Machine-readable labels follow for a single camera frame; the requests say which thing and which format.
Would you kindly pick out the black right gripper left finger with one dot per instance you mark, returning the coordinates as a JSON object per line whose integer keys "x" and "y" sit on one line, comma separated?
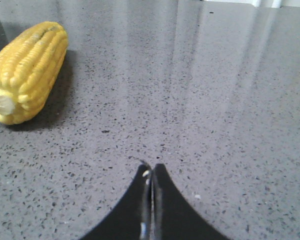
{"x": 131, "y": 217}

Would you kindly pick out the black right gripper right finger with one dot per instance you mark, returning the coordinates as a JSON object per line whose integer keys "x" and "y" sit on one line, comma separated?
{"x": 174, "y": 217}

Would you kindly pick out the yellow corn cob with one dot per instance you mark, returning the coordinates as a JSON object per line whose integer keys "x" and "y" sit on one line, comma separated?
{"x": 29, "y": 66}

